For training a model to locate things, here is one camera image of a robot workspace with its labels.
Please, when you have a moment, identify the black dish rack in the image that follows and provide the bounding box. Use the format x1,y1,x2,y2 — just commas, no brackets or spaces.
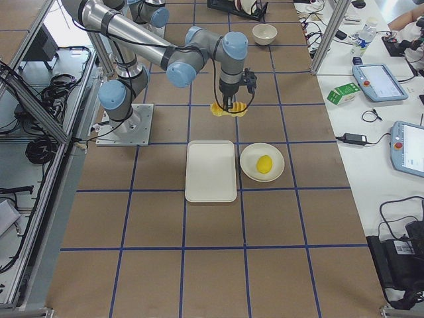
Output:
207,0,268,21

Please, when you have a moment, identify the white rectangular tray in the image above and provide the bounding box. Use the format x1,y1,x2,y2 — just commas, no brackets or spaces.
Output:
185,140,237,203

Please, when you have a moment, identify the black equipment case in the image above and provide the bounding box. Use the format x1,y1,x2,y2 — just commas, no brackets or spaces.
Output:
366,221,423,310

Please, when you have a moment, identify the yellow lemon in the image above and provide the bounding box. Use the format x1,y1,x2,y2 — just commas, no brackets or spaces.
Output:
256,155,273,174

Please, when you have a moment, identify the white plate in rack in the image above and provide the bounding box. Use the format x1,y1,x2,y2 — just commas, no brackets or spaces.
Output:
234,0,258,15

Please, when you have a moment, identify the black power adapter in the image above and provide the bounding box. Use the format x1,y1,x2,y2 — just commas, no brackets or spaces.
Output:
343,132,368,146

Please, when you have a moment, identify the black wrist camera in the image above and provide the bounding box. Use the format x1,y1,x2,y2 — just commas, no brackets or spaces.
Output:
240,68,257,95

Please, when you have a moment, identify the green white carton box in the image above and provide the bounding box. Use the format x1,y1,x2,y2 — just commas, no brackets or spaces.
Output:
327,82,360,105

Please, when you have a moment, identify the blue teach pendant lower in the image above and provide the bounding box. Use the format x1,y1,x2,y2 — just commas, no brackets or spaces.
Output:
390,121,423,177

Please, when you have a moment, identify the aluminium frame post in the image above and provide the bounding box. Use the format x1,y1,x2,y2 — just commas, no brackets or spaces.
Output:
311,0,350,75

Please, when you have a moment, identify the cream round plate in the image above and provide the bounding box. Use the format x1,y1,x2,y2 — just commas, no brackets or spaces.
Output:
240,143,285,182

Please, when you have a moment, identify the white ceramic bowl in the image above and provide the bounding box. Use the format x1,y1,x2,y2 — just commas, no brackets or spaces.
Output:
252,24,278,46

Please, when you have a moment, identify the yellow croissant bread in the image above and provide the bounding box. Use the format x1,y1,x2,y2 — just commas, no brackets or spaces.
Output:
210,101,248,117

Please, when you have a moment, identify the blue teach pendant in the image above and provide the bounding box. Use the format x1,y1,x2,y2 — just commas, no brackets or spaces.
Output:
352,64,408,102
390,121,423,177

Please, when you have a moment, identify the blue teach pendant upper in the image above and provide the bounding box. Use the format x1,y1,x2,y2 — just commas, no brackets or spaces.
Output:
352,64,408,102

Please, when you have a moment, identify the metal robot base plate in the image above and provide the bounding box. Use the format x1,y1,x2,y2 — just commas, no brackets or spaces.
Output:
95,103,154,146

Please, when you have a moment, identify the plastic water bottle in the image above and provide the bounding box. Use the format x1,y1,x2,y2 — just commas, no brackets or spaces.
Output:
350,17,378,57

